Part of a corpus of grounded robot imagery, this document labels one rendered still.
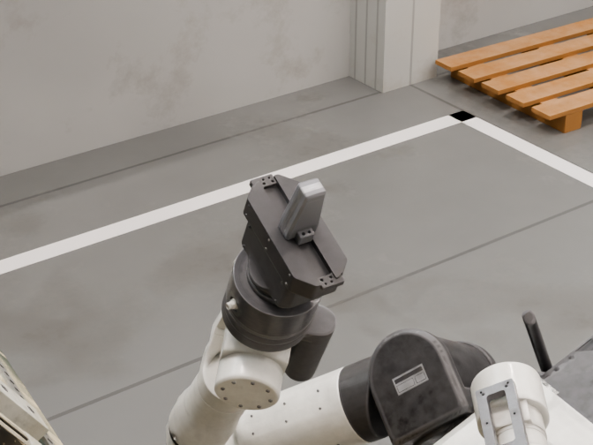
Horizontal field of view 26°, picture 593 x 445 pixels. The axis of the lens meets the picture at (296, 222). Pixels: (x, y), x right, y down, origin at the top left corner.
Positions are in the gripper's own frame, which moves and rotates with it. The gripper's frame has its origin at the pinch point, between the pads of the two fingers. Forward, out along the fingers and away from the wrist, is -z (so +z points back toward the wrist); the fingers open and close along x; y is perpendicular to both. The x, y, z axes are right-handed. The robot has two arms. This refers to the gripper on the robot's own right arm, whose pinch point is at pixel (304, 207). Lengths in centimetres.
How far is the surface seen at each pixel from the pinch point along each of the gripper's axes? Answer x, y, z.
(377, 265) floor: -109, -149, 246
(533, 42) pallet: -208, -304, 293
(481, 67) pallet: -199, -267, 287
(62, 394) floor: -99, -35, 236
